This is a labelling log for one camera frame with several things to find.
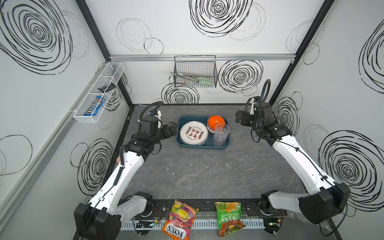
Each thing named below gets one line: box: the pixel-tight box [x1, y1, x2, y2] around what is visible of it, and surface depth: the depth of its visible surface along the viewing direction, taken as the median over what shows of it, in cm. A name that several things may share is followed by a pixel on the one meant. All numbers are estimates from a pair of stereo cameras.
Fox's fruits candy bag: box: [162, 199, 199, 240], surface depth 69 cm
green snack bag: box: [215, 201, 246, 237], surface depth 69 cm
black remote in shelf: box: [97, 82, 117, 93], surface depth 82 cm
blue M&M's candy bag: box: [84, 96, 106, 116], surface depth 72 cm
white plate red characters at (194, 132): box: [179, 121, 209, 145], surface depth 101 cm
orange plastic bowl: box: [208, 115, 226, 130], surface depth 99 cm
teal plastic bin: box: [176, 115, 230, 150], surface depth 98 cm
